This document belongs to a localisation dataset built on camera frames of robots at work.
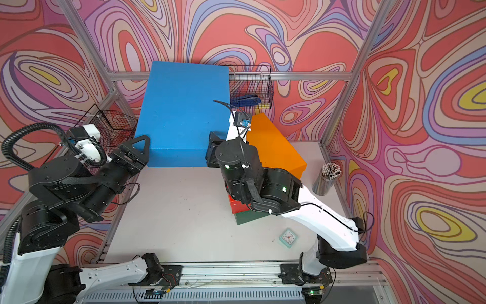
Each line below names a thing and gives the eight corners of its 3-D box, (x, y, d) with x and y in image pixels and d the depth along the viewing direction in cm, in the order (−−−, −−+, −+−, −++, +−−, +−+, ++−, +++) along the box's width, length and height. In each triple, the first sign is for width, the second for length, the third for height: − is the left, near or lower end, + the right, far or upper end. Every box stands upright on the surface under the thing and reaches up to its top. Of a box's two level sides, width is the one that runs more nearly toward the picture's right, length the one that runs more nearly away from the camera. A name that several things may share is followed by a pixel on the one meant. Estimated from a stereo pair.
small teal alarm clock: (278, 239, 84) (278, 238, 82) (286, 228, 87) (287, 227, 85) (288, 249, 81) (289, 247, 80) (297, 237, 84) (298, 236, 83)
